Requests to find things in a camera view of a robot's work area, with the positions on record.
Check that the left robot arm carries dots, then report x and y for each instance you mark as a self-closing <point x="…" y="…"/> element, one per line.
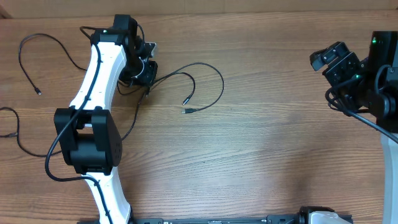
<point x="86" y="132"/>

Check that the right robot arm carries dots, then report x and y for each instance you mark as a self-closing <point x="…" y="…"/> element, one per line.
<point x="367" y="91"/>

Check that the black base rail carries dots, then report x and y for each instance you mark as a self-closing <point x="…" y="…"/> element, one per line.
<point x="311" y="214"/>

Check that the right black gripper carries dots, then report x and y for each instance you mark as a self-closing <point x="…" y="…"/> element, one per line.
<point x="346" y="62"/>

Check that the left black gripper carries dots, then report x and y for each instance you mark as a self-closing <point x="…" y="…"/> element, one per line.
<point x="148" y="78"/>

